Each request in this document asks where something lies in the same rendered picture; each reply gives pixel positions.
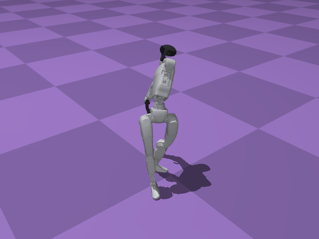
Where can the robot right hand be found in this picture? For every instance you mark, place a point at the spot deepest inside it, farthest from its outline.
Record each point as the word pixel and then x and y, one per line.
pixel 147 106

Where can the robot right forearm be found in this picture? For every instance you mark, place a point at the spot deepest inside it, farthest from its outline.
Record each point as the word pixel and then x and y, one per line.
pixel 149 94

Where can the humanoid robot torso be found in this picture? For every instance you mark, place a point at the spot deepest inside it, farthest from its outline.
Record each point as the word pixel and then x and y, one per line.
pixel 162 83

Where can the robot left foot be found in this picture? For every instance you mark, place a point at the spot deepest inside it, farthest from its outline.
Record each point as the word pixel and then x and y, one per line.
pixel 160 168

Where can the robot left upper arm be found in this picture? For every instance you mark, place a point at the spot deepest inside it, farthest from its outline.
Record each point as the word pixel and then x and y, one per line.
pixel 168 63

